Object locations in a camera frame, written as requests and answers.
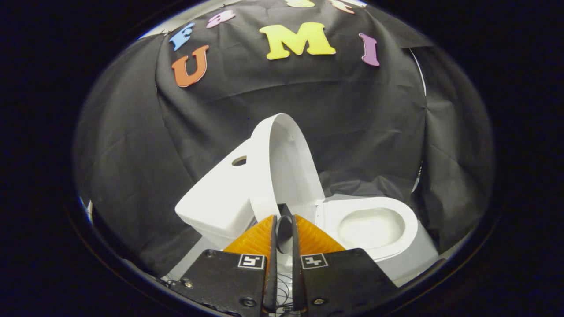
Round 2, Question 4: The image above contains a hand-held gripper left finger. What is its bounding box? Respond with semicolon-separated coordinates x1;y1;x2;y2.
170;214;278;315

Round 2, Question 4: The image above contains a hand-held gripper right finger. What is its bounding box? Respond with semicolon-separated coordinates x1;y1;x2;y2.
291;214;397;314

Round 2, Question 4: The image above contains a white toilet seat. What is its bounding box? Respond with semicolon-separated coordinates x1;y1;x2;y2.
315;197;418;260

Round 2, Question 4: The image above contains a white toilet tank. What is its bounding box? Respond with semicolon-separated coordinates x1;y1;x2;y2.
175;139;256;249

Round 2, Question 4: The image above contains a black backdrop cloth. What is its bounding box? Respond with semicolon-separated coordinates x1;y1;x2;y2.
75;0;494;278

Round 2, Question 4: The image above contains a thin black cable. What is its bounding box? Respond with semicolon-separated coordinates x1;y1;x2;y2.
277;271;295;313

